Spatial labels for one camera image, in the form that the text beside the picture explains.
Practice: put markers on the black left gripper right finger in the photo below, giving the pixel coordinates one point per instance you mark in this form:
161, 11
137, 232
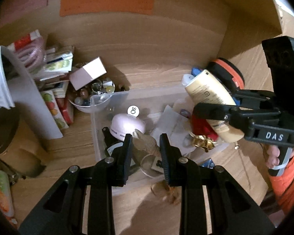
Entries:
232, 210

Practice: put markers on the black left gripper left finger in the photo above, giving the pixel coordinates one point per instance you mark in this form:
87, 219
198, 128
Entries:
60, 210

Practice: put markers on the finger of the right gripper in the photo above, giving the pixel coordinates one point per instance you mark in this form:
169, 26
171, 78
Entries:
229, 122
255, 98

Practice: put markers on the red cloth pouch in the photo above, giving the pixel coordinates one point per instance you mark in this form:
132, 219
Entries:
201, 127

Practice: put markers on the cream lotion bottle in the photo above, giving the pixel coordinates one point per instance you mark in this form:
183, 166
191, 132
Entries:
205, 88

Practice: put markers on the white cloth pouch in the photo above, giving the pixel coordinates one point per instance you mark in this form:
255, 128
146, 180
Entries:
177, 128

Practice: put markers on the dark green glass bottle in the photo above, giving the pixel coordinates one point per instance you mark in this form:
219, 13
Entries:
112, 143

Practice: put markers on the pink round jar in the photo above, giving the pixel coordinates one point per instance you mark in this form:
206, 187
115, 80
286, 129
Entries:
127, 123

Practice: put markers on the white pink roll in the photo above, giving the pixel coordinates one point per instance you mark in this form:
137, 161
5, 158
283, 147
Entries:
185, 113

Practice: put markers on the small silver stamp block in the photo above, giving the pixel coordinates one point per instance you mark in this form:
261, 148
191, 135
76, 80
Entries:
151, 166

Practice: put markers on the orange sleeve forearm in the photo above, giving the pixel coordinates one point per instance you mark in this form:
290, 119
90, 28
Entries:
283, 187

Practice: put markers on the person's right hand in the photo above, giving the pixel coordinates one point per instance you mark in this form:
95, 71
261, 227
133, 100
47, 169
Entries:
271, 156

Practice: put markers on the gold ribbon ornament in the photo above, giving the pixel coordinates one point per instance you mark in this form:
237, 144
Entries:
203, 142

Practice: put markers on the blue pencil pouch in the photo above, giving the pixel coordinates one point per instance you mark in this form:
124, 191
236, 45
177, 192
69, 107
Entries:
195, 71

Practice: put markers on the black orange round case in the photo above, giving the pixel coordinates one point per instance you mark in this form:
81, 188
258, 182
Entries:
227, 73

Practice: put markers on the blue small packet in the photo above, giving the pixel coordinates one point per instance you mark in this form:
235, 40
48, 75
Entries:
208, 164

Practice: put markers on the clear plastic storage bin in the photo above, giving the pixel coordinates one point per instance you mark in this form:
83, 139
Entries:
151, 103

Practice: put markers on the green orange tube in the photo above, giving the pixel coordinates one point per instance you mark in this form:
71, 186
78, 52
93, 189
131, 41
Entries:
6, 202

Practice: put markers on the brown mug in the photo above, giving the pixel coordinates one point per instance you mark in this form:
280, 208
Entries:
20, 149

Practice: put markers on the clear bowl of marbles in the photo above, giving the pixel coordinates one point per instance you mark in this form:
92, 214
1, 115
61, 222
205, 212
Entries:
94, 95

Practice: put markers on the small white pink box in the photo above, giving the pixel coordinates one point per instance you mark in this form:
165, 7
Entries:
87, 73

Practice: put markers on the fruit print box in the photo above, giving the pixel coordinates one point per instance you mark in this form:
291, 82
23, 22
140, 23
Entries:
50, 101

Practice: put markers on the white open paper booklet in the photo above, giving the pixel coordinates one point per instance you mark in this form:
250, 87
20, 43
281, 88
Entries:
18, 90

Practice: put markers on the stack of small boxes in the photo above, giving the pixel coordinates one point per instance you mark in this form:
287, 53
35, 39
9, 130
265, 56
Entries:
53, 74

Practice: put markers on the orange paper note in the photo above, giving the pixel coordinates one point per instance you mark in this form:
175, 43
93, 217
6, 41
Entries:
73, 7

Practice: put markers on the pink paper note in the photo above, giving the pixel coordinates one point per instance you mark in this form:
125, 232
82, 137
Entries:
12, 10

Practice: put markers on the pink coiled hair tie pack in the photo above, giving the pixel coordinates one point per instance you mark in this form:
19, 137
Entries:
30, 50

